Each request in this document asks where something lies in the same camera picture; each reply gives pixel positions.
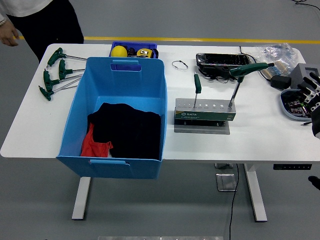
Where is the black table control panel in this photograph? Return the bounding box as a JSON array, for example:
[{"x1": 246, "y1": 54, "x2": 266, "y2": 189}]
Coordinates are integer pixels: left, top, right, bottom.
[{"x1": 272, "y1": 163, "x2": 313, "y2": 171}]

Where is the large green T-handle hex wrench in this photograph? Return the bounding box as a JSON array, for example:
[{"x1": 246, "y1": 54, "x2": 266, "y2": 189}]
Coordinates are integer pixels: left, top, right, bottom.
[{"x1": 227, "y1": 62, "x2": 275, "y2": 109}]

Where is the tan resistor tape strip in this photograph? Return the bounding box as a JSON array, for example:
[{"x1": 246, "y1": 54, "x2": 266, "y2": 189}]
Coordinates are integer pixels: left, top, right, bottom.
[{"x1": 261, "y1": 61, "x2": 291, "y2": 78}]

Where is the white table leg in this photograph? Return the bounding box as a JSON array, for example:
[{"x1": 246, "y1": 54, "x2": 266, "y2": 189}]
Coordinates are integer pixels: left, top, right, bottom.
[
  {"x1": 243, "y1": 163, "x2": 268, "y2": 223},
  {"x1": 71, "y1": 176, "x2": 92, "y2": 221}
]

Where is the yellow ball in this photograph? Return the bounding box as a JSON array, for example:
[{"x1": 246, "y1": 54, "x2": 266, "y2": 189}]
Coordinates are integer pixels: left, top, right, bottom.
[{"x1": 110, "y1": 45, "x2": 128, "y2": 59}]

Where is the black adapter cable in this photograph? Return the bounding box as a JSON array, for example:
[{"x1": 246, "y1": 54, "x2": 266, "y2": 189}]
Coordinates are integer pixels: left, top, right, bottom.
[{"x1": 239, "y1": 45, "x2": 273, "y2": 82}]

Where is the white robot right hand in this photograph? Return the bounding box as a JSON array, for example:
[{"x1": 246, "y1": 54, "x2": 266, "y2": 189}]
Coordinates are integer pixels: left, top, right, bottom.
[{"x1": 296, "y1": 71, "x2": 320, "y2": 138}]

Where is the metal floor plate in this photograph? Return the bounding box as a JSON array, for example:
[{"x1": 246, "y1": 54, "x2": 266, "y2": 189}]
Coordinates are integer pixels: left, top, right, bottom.
[{"x1": 215, "y1": 173, "x2": 238, "y2": 192}]

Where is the person's right hand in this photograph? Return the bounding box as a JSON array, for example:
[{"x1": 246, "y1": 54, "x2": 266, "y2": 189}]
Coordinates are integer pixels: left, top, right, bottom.
[{"x1": 0, "y1": 19, "x2": 20, "y2": 47}]

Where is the black power adapter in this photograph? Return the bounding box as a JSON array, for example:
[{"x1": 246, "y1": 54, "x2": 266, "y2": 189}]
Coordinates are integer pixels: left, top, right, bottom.
[{"x1": 270, "y1": 74, "x2": 292, "y2": 90}]

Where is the thin wire loop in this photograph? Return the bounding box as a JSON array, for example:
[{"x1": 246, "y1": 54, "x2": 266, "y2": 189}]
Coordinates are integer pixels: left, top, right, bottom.
[{"x1": 171, "y1": 59, "x2": 189, "y2": 71}]

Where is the small dark blue tray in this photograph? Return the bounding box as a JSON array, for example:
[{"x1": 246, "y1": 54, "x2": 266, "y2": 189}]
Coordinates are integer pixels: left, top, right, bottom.
[{"x1": 109, "y1": 41, "x2": 159, "y2": 60}]

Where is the black electronic device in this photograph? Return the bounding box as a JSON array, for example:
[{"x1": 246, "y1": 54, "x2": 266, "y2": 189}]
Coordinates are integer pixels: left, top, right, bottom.
[{"x1": 195, "y1": 52, "x2": 252, "y2": 84}]

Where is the grey metal wrench rack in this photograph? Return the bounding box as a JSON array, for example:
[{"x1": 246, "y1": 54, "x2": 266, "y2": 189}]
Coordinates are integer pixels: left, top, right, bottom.
[{"x1": 173, "y1": 97, "x2": 237, "y2": 136}]

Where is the red cloth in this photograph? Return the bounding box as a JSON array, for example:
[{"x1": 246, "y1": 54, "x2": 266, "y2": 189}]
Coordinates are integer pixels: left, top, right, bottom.
[{"x1": 80, "y1": 122, "x2": 114, "y2": 158}]

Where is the black cloth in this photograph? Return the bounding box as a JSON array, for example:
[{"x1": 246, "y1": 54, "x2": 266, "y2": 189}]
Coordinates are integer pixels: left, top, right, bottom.
[{"x1": 87, "y1": 102, "x2": 162, "y2": 160}]

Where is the light blue oval tray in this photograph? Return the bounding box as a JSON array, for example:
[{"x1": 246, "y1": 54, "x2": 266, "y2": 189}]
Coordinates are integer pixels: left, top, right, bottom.
[{"x1": 279, "y1": 88, "x2": 315, "y2": 122}]

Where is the person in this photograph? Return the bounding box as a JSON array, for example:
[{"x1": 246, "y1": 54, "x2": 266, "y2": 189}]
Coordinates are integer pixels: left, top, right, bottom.
[{"x1": 0, "y1": 0, "x2": 85, "y2": 63}]

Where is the clear plastic parts bag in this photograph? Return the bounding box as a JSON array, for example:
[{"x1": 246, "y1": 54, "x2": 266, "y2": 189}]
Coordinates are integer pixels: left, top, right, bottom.
[{"x1": 256, "y1": 42, "x2": 301, "y2": 78}]

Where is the grey foam box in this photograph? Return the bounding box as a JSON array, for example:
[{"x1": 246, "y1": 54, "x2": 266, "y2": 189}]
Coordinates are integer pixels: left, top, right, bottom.
[{"x1": 289, "y1": 62, "x2": 320, "y2": 90}]

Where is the yellow floor tape line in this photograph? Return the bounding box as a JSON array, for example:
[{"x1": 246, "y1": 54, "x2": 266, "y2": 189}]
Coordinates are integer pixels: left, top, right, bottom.
[{"x1": 18, "y1": 36, "x2": 320, "y2": 45}]

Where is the black looped floor cable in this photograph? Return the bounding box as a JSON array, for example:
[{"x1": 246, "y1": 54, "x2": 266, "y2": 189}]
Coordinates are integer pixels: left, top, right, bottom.
[{"x1": 292, "y1": 0, "x2": 320, "y2": 12}]

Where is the small green T-handle hex wrench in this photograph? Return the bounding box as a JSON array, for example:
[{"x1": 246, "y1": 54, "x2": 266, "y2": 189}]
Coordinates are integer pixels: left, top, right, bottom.
[{"x1": 192, "y1": 71, "x2": 203, "y2": 108}]

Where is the yellow tape measure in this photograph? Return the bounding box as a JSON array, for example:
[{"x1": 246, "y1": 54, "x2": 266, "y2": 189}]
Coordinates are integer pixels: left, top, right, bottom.
[{"x1": 136, "y1": 47, "x2": 154, "y2": 59}]

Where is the large blue plastic bin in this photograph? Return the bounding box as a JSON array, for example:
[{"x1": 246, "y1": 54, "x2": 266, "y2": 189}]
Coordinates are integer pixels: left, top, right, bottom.
[{"x1": 56, "y1": 56, "x2": 168, "y2": 180}]

